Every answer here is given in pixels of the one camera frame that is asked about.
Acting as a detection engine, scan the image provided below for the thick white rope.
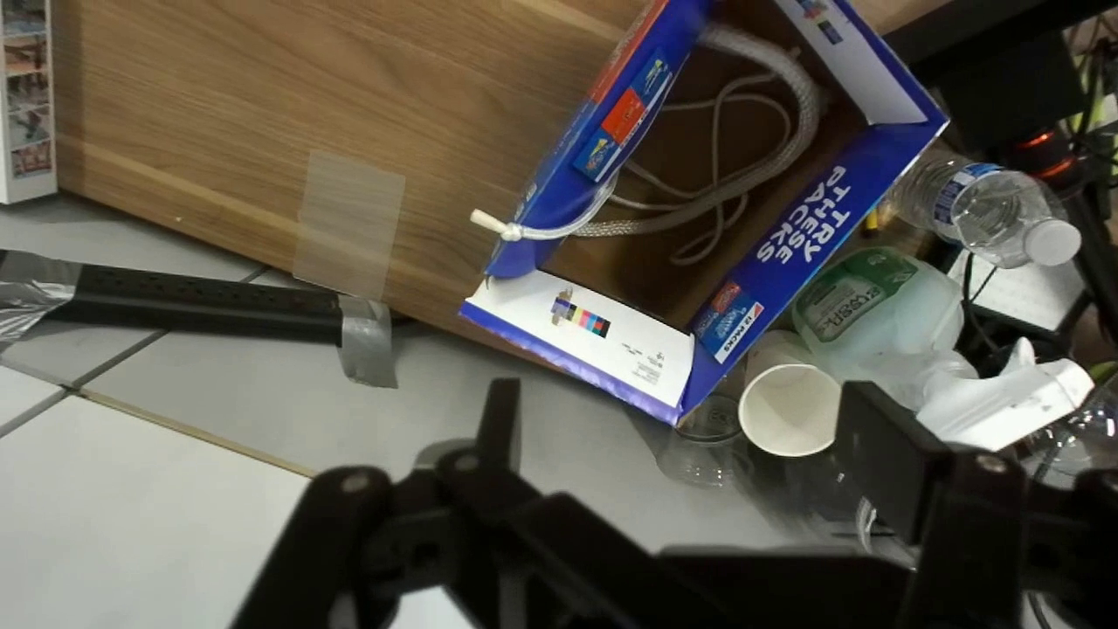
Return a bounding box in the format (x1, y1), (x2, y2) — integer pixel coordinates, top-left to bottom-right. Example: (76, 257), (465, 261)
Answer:
(467, 22), (833, 250)

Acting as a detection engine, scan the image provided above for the small white product box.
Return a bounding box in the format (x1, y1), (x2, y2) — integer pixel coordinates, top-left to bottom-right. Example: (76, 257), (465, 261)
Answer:
(0, 0), (62, 205)

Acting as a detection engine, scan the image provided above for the blue cardboard snack box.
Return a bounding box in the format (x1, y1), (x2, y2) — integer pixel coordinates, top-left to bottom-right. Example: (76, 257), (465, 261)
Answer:
(454, 0), (953, 430)

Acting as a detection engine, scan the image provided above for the clear tape strip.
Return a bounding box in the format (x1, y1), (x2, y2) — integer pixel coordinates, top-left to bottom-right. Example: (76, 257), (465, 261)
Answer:
(290, 147), (409, 293)

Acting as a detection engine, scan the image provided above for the clear plastic water bottle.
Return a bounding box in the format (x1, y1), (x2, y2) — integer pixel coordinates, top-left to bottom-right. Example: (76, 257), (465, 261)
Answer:
(895, 145), (1087, 273)

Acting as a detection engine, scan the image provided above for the black cylinder with duct tape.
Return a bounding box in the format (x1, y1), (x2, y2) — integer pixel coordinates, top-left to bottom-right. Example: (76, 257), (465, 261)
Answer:
(0, 250), (403, 392)

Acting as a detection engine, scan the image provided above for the thin white rope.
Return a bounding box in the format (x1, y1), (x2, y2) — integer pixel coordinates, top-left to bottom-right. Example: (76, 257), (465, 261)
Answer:
(622, 74), (811, 269)

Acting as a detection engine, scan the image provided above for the white paper cup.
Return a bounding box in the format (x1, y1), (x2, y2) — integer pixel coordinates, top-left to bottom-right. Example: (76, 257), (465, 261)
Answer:
(733, 359), (846, 460)

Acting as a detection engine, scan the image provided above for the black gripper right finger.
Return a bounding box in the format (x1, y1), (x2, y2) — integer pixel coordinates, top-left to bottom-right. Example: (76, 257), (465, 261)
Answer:
(841, 380), (1118, 629)

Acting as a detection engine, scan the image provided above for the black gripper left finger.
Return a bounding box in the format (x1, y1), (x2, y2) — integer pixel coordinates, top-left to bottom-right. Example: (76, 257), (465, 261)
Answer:
(226, 377), (570, 629)

